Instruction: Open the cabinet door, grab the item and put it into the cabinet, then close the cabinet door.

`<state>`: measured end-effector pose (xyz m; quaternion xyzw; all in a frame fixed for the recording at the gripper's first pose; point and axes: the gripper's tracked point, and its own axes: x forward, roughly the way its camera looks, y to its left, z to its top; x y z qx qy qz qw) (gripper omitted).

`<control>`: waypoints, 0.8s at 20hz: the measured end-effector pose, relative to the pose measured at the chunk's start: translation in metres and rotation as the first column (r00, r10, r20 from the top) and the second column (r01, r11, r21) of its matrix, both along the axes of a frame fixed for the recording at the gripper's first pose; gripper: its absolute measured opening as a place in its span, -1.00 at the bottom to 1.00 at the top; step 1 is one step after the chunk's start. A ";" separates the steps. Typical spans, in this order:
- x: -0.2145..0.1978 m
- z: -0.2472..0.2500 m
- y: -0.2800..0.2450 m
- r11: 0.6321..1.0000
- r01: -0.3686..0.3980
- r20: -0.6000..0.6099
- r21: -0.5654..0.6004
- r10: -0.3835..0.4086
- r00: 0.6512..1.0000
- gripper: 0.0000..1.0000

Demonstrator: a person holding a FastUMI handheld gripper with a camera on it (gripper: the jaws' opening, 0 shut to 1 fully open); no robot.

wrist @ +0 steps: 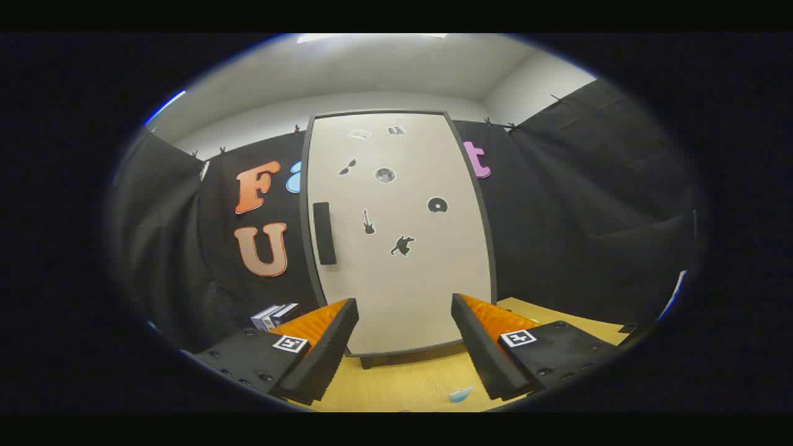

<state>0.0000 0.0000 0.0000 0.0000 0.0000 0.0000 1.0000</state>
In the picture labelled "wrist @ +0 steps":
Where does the ceiling light panel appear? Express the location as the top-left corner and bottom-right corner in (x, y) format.
(296, 33), (448, 44)

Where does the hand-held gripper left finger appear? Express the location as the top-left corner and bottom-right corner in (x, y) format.
(193, 298), (360, 406)

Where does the grey wooden cabinet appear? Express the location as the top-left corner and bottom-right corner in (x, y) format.
(299, 110), (498, 370)

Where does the white cabinet door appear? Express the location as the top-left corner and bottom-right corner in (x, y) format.
(308, 113), (493, 356)

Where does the black backdrop cloth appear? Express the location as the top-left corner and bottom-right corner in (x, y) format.
(112, 77), (704, 354)

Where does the ceiling light strip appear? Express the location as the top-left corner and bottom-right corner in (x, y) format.
(144, 90), (186, 125)

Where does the light blue white book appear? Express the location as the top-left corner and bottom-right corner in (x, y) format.
(251, 304), (283, 331)

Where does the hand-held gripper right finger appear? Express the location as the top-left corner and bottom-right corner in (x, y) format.
(450, 293), (620, 402)

